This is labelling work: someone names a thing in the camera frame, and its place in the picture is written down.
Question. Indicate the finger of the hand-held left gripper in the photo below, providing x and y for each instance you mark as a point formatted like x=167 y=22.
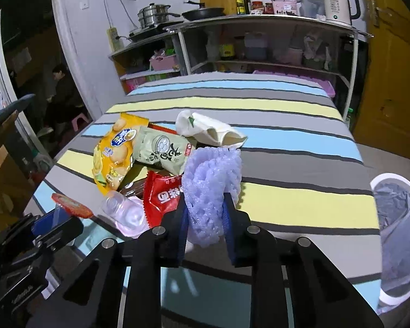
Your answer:
x=44 y=223
x=70 y=232

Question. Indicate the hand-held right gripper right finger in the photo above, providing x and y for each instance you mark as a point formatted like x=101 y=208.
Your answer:
x=231 y=237

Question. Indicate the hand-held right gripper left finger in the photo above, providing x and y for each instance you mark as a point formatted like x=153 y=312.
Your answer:
x=182 y=235

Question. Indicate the red snack packet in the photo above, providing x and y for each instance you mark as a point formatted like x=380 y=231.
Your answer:
x=162 y=194

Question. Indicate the purple foam fruit net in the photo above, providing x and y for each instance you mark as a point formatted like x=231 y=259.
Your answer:
x=208 y=191

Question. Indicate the brown snack wrapper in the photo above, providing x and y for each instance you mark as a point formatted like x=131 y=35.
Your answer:
x=133 y=187

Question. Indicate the green snack packet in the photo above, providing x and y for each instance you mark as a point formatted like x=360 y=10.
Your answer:
x=164 y=150

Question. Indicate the yellow chip bag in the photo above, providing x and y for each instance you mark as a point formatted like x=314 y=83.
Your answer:
x=114 y=150

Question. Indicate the white round trash bin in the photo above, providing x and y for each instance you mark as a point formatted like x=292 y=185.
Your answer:
x=386 y=179

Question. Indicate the clear plastic jelly cup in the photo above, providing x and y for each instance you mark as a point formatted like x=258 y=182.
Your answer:
x=126 y=215

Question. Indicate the striped bed sheet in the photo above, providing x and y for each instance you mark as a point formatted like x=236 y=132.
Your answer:
x=287 y=164

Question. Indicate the pink plastic stool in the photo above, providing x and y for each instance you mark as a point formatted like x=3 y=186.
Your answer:
x=78 y=119

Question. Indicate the white crumpled paper bag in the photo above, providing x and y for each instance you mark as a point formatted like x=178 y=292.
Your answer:
x=205 y=128

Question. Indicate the green detergent bottle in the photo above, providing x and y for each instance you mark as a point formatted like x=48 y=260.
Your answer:
x=348 y=118

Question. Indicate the pink lidded storage box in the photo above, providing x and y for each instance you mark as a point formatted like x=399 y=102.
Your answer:
x=293 y=78

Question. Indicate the clear plastic bin liner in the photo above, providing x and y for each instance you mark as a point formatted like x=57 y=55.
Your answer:
x=403 y=232

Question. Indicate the pink plastic basket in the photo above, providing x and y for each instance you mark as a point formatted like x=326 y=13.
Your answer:
x=162 y=63

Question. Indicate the yellow label soy bottle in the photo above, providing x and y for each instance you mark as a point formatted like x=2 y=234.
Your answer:
x=227 y=51

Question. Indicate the small grey kitchen shelf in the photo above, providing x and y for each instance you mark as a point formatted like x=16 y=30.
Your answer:
x=123 y=53

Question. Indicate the pink plastic tub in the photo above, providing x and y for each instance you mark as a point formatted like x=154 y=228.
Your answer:
x=289 y=54

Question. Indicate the grey plastic jug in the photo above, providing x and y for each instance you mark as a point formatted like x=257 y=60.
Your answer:
x=255 y=46

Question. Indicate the yellow power strip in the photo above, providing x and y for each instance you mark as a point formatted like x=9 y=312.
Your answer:
x=113 y=39

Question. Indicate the crumpled plastic bags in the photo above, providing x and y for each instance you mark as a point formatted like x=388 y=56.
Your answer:
x=314 y=53

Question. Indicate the black induction cooker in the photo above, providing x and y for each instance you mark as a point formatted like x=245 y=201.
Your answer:
x=147 y=33

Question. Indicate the large white kitchen shelf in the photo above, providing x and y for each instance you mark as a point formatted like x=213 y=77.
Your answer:
x=259 y=20

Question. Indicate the steel steamer pot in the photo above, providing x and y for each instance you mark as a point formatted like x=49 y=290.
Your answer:
x=153 y=15

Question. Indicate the black frying pan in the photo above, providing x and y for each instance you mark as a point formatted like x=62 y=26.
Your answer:
x=203 y=13

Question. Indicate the yellow wooden door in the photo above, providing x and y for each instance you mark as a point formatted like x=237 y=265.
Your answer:
x=389 y=75

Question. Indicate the red sauce jar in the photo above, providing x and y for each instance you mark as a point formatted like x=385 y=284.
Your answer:
x=257 y=8
x=269 y=8

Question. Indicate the dark sauce bottle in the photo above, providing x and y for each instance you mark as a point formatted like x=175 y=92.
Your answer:
x=247 y=3

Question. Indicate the pink chopstick holder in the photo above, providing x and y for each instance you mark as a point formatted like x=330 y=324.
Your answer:
x=284 y=8

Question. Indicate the clear lidded plastic container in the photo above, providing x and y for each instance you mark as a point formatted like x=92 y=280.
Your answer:
x=310 y=6

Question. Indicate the white electric kettle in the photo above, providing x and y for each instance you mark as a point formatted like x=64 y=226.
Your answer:
x=336 y=5

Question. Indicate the white wall switch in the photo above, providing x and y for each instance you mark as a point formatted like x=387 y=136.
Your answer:
x=84 y=5

